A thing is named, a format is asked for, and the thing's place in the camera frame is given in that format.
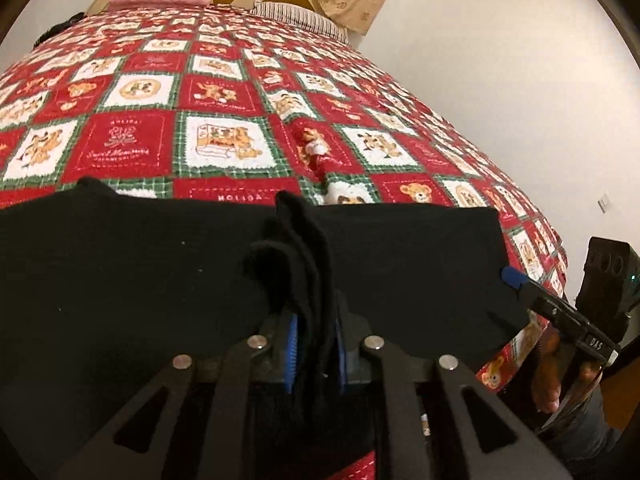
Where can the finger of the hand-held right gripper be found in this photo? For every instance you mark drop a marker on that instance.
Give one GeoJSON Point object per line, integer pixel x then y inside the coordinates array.
{"type": "Point", "coordinates": [560, 312]}

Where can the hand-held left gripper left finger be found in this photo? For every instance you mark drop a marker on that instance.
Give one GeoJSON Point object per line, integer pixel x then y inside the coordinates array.
{"type": "Point", "coordinates": [240, 395]}

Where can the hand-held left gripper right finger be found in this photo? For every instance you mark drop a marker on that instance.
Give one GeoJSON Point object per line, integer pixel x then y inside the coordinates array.
{"type": "Point", "coordinates": [400, 390]}

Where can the black pants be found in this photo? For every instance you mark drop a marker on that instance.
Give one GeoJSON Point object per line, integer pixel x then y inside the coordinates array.
{"type": "Point", "coordinates": [150, 270]}

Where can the person's right hand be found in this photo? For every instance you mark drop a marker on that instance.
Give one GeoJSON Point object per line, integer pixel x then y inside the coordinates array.
{"type": "Point", "coordinates": [550, 375]}

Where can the person's blue jeans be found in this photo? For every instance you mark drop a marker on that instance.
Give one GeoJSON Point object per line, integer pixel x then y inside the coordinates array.
{"type": "Point", "coordinates": [590, 435]}

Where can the red bear-print bedspread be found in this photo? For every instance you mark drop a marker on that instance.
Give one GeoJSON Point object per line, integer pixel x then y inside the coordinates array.
{"type": "Point", "coordinates": [225, 95]}

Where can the striped pillow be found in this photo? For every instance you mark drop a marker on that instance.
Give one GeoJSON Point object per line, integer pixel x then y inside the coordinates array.
{"type": "Point", "coordinates": [305, 19]}

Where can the dark bundle of cloth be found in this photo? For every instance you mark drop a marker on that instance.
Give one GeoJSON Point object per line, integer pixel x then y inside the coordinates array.
{"type": "Point", "coordinates": [57, 27]}

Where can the white wall switch plate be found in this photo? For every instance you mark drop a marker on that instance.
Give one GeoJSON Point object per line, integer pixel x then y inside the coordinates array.
{"type": "Point", "coordinates": [605, 203]}

